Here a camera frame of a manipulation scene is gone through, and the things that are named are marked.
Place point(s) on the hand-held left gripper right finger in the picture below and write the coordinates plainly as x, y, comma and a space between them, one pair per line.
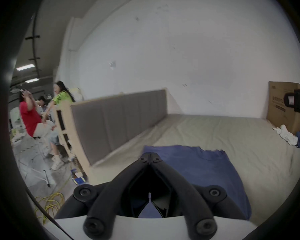
187, 199

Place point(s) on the bed with beige sheet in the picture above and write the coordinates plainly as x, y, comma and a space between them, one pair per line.
215, 134

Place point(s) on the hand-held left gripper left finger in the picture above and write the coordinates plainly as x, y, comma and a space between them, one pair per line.
107, 204

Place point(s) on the grey padded headboard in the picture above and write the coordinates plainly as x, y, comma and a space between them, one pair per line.
115, 124

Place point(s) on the white crumpled cloth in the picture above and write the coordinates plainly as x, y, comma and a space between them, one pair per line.
287, 136

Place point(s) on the dark blue shirt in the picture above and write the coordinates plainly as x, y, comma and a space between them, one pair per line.
205, 169

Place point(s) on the brown cardboard carton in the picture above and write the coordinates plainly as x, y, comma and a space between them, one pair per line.
277, 114

